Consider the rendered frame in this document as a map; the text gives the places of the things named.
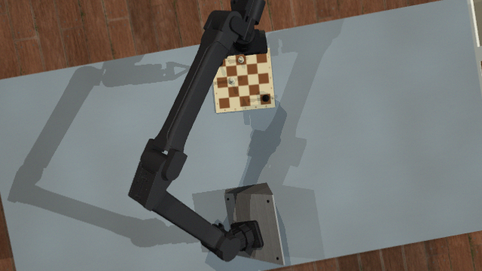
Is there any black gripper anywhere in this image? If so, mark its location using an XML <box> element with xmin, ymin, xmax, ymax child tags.
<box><xmin>225</xmin><ymin>29</ymin><xmax>268</xmax><ymax>59</ymax></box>

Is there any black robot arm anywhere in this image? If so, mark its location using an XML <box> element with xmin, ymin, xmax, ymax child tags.
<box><xmin>128</xmin><ymin>0</ymin><xmax>266</xmax><ymax>262</ymax></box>

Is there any cream and brown chessboard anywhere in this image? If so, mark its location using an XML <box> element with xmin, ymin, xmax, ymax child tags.
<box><xmin>213</xmin><ymin>48</ymin><xmax>275</xmax><ymax>113</ymax></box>

